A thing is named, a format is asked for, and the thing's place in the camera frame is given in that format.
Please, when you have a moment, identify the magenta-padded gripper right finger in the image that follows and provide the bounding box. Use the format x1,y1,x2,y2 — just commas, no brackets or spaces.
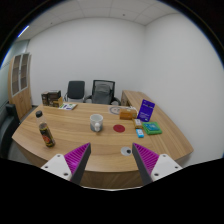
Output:
132,142,183,186

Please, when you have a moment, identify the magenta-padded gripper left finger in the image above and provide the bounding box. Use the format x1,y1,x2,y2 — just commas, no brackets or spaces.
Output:
40,142,92,185

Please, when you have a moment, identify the clear bottle with black cap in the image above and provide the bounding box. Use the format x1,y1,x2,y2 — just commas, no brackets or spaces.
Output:
35,110,56,148

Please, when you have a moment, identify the flat green box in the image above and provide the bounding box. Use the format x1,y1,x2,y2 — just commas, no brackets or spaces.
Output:
142,121,163,136

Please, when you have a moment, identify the small light blue box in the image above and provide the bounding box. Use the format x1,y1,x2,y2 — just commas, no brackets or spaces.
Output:
135,128,145,139

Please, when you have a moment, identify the round grey desk grommet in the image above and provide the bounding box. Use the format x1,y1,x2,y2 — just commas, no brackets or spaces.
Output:
120,146,133,157

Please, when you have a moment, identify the small yellow-brown box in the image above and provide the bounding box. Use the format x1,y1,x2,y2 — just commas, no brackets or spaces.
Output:
133,118,144,130

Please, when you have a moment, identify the purple hanging package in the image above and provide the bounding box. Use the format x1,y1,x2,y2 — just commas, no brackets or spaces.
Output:
136,98,156,123

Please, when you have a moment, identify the white and grey mug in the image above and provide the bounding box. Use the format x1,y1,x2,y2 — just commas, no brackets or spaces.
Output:
89,113,104,133

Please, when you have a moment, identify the flat round red coaster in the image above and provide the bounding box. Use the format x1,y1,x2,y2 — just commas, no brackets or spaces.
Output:
112,124,126,134

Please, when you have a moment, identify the green and white leaflet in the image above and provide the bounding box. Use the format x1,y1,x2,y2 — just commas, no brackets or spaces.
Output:
58,102,78,111

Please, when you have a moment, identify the orange-brown cardboard box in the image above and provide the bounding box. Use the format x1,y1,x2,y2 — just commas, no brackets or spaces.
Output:
119,107,138,121

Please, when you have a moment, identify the black leather armchair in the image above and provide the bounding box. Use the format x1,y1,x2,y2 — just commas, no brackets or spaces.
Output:
0,103,21,159

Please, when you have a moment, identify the small dark brown box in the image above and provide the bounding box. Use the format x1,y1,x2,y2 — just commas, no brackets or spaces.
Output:
41,91,50,107

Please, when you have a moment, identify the large dark brown box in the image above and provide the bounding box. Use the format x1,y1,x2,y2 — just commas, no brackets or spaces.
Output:
47,89,64,108

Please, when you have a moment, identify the wooden side desk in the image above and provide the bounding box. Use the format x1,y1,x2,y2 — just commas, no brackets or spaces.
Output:
120,89,158,111

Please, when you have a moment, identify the black office chair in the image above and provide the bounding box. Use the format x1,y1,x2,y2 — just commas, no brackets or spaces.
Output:
63,80,86,103

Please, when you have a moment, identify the wooden glass-door cabinet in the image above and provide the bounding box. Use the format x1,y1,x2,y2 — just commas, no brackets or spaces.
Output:
7,52,33,120

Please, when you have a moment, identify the grey mesh office chair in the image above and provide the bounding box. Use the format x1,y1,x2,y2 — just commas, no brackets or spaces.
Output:
83,79,122,106

